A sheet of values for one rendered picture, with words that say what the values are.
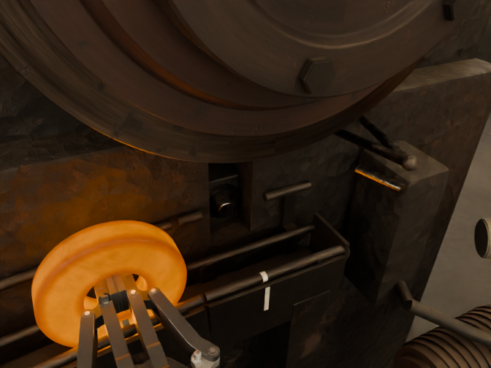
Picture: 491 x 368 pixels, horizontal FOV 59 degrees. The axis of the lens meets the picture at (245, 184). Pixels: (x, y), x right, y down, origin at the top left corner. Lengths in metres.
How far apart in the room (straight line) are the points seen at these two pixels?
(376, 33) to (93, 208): 0.34
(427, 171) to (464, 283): 1.11
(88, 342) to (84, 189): 0.16
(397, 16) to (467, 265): 1.49
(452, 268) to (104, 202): 1.42
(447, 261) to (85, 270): 1.47
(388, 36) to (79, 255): 0.31
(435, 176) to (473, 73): 0.21
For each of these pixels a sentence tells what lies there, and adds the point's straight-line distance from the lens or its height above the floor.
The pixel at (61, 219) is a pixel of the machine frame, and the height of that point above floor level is 0.80.
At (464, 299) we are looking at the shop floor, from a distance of 1.64.
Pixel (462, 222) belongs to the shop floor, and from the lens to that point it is 1.97.
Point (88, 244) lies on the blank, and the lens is 0.43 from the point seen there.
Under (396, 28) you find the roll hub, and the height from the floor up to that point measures 1.02.
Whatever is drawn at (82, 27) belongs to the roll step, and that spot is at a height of 1.02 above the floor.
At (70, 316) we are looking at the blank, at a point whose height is 0.74.
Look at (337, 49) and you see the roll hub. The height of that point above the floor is 1.01.
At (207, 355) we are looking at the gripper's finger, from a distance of 0.40.
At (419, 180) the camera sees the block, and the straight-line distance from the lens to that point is 0.59.
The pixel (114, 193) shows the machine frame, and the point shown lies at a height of 0.82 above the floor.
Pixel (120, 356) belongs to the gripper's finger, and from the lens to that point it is 0.41.
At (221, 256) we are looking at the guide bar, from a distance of 0.57.
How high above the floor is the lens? 1.10
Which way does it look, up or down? 34 degrees down
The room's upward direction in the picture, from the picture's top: 2 degrees clockwise
